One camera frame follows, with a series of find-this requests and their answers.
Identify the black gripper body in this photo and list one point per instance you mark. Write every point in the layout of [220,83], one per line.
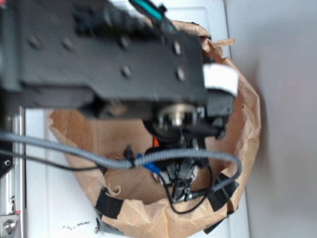
[181,160]

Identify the white paper ball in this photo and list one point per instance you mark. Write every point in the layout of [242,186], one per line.
[158,179]

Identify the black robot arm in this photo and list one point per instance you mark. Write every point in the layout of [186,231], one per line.
[94,57]

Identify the orange toy carrot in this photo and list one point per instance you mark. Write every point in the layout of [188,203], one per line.
[155,142]

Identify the brown paper bag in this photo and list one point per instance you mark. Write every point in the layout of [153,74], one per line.
[136,203]

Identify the aluminium rail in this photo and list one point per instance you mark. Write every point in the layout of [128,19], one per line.
[13,221]

